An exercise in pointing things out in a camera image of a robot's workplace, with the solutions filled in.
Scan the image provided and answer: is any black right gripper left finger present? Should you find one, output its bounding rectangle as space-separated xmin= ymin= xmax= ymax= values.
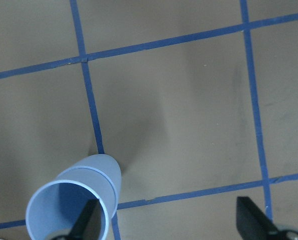
xmin=47 ymin=199 xmax=100 ymax=240

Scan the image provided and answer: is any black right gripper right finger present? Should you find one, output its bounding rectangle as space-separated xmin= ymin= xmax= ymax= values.
xmin=236 ymin=196 xmax=298 ymax=240

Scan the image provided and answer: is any blue cup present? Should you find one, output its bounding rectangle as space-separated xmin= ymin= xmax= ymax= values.
xmin=57 ymin=154 xmax=122 ymax=216
xmin=26 ymin=168 xmax=116 ymax=240

